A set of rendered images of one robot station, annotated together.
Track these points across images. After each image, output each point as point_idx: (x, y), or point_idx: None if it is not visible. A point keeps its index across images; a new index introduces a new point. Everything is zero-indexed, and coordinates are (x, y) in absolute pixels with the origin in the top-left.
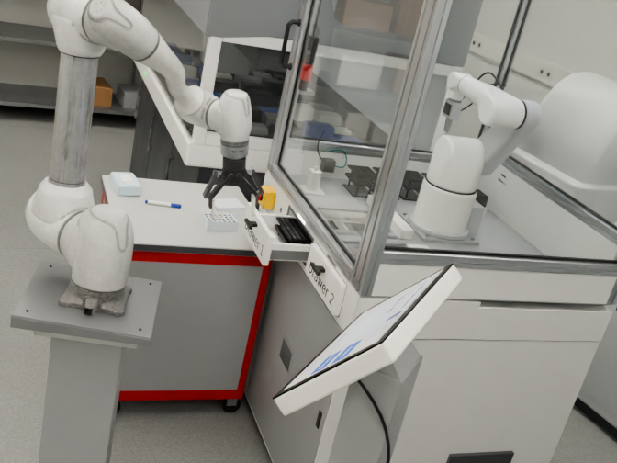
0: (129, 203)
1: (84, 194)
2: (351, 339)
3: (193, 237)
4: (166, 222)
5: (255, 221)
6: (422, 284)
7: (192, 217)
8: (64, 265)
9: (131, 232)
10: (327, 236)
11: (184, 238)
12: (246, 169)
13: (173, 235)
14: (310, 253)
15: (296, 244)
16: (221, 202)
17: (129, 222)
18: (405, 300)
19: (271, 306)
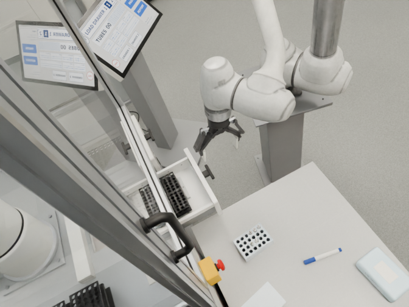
0: (352, 239)
1: (304, 52)
2: (129, 20)
3: (265, 205)
4: (298, 218)
5: (204, 175)
6: (87, 34)
7: (283, 248)
8: (318, 106)
9: (261, 55)
10: (139, 139)
11: (271, 198)
12: (207, 128)
13: (280, 198)
14: (155, 159)
15: (167, 167)
16: (269, 300)
17: (263, 51)
18: (100, 22)
19: (198, 247)
